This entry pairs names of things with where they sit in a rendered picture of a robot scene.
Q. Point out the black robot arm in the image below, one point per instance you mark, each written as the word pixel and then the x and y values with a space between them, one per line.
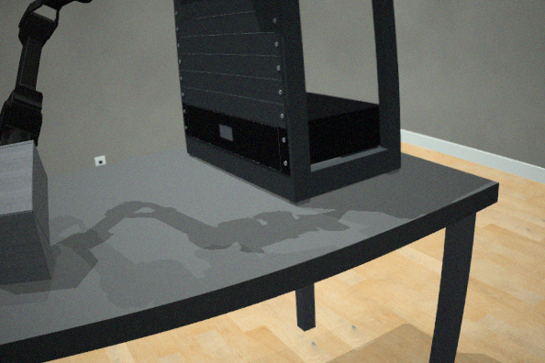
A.
pixel 23 107

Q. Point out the black server rack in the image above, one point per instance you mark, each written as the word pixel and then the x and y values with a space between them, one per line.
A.
pixel 247 114

